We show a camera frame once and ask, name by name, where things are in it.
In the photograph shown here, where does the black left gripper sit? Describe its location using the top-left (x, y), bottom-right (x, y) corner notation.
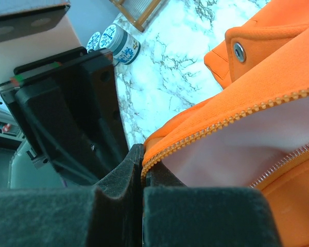
top-left (0, 47), bottom-right (128, 185)

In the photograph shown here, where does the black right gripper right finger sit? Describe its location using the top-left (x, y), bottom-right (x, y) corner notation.
top-left (143, 164), bottom-right (283, 247)

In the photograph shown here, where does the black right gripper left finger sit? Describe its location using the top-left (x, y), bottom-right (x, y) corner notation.
top-left (0, 144), bottom-right (144, 246)

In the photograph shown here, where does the orange zip jacket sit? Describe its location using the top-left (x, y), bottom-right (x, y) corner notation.
top-left (141, 1), bottom-right (309, 246)

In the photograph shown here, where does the blue white patterned tin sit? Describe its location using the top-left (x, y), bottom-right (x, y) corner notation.
top-left (99, 24), bottom-right (141, 65)

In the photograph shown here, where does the wooden tiered rack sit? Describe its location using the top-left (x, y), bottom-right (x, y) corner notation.
top-left (110, 0), bottom-right (161, 32)

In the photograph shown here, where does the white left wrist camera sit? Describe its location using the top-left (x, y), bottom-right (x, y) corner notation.
top-left (0, 1), bottom-right (81, 84)

